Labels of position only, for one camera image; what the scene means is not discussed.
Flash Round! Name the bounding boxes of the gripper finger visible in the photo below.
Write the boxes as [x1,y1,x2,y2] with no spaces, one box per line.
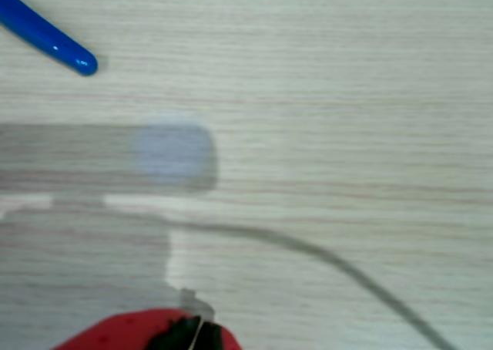
[49,307,202,350]
[192,317,244,350]

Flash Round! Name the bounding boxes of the blue-handled cutting pliers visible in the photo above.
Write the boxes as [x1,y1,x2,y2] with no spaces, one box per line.
[0,0,99,78]

